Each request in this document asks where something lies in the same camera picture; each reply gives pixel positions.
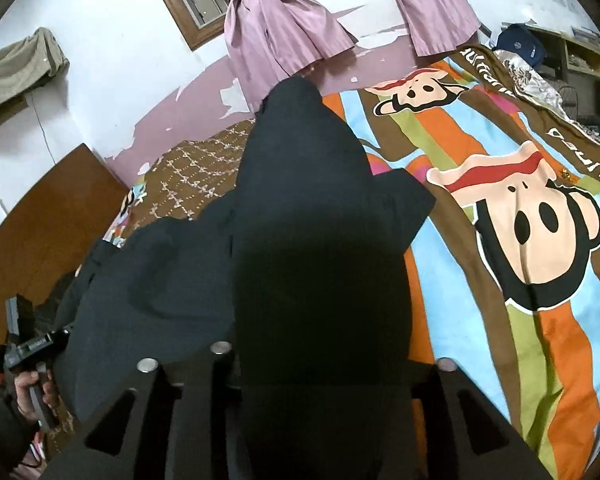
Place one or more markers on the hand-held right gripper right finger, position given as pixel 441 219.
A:
pixel 440 385

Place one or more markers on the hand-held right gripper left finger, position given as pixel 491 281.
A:
pixel 215 385

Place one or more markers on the dark navy jacket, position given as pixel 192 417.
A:
pixel 320 260

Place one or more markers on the person's left forearm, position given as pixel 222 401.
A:
pixel 2 440

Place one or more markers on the person's left hand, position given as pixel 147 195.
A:
pixel 26 395

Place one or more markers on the striped cartoon monkey blanket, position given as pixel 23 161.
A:
pixel 480 310

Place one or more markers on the wooden headboard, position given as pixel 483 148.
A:
pixel 45 220

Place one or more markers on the brown diamond-pattern bedsheet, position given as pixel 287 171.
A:
pixel 195 170

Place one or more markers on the beige cloth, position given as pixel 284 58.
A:
pixel 20 70

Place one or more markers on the floral patterned cloth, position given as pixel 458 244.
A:
pixel 535 82

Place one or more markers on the dark blue cap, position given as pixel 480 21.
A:
pixel 520 45

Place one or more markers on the knotted purple curtain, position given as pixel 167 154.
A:
pixel 280 35

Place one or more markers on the wooden bookshelf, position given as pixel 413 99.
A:
pixel 585 55

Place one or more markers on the straight purple curtain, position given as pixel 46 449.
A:
pixel 430 5

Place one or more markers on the wooden window frame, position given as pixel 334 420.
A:
pixel 180 5

